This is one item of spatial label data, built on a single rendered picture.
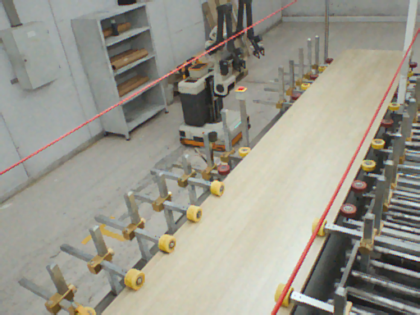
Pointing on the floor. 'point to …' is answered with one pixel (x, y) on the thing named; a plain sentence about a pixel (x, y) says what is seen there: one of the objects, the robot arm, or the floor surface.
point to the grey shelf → (102, 95)
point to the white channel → (406, 59)
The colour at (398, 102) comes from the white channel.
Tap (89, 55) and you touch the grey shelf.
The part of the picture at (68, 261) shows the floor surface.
